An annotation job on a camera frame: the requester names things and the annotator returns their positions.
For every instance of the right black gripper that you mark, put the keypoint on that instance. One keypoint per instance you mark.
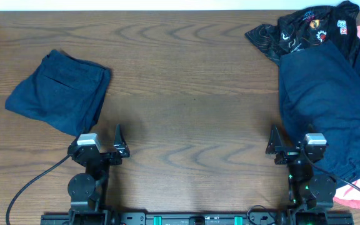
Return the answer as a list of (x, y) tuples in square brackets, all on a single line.
[(275, 146)]

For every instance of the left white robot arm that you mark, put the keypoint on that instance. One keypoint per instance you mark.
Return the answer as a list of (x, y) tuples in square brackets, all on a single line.
[(88, 189)]

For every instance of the black printed cycling jersey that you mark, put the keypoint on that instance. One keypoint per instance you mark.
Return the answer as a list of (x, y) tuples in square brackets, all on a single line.
[(308, 28)]

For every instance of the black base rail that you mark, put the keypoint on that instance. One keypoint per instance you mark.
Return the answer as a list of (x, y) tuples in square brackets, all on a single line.
[(253, 217)]

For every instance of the folded navy blue shorts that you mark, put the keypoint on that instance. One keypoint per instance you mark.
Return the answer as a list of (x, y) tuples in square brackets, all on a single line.
[(65, 92)]

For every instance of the navy blue shorts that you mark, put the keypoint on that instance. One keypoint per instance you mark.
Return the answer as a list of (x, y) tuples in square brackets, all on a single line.
[(65, 92), (319, 90)]

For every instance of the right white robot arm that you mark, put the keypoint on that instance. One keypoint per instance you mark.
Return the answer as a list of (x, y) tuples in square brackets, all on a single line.
[(311, 194)]

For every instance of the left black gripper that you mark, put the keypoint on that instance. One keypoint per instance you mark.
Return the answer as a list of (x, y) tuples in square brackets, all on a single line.
[(104, 156)]

